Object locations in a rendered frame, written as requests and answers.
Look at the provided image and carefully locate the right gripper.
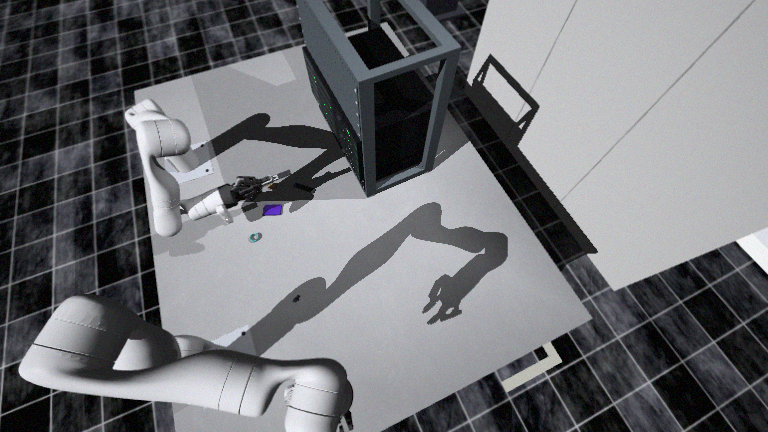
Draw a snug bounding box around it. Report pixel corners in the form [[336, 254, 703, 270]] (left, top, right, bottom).
[[338, 379, 354, 432]]

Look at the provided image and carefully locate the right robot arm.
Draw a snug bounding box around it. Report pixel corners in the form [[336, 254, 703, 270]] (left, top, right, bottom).
[[18, 294, 352, 432]]

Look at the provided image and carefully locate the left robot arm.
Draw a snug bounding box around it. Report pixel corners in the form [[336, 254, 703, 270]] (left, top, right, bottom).
[[125, 99, 234, 237]]

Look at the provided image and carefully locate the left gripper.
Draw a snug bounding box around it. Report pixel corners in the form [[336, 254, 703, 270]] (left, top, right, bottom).
[[218, 176, 273, 209]]

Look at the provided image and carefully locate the purple flat block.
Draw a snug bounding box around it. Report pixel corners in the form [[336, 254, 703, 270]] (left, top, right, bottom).
[[263, 205, 282, 215]]

